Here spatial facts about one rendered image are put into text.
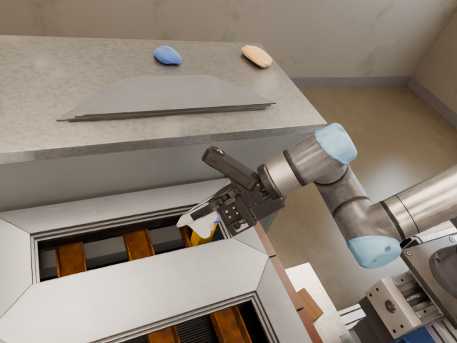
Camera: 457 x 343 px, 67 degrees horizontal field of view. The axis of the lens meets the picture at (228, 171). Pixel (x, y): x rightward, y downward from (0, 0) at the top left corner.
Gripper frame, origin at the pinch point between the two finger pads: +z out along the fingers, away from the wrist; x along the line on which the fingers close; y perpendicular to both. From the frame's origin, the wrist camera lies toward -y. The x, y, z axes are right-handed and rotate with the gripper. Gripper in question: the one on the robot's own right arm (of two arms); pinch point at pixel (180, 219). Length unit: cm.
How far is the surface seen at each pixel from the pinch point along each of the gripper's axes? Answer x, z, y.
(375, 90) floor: 368, -119, 40
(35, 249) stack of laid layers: 15, 49, -10
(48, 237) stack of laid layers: 19, 47, -11
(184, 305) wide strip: 15.7, 20.1, 23.2
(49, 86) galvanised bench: 38, 31, -51
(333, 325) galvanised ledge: 43, -5, 64
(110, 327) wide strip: 5.2, 33.5, 15.3
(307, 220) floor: 166, 0, 71
